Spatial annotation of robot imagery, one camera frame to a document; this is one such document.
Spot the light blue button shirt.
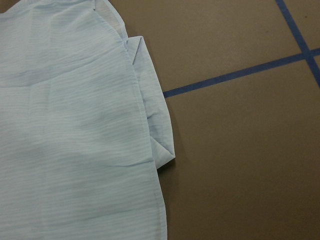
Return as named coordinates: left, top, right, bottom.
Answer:
left=0, top=0, right=175, bottom=240

